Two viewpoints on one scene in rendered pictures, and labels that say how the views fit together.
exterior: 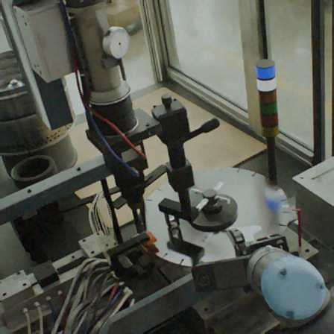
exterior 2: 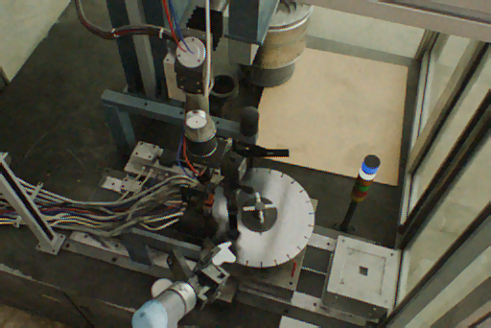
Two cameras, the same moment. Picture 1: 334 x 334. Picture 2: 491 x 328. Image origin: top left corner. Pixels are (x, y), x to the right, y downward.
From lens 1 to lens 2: 82 cm
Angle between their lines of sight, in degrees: 34
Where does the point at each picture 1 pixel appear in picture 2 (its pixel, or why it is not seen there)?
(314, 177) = (350, 248)
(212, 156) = (357, 157)
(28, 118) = not seen: hidden behind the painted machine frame
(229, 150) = not seen: hidden behind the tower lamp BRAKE
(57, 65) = (177, 94)
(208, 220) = (247, 218)
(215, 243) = (234, 235)
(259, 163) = (374, 192)
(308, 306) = not seen: outside the picture
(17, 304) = (141, 162)
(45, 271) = (166, 157)
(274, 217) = (279, 252)
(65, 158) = (274, 78)
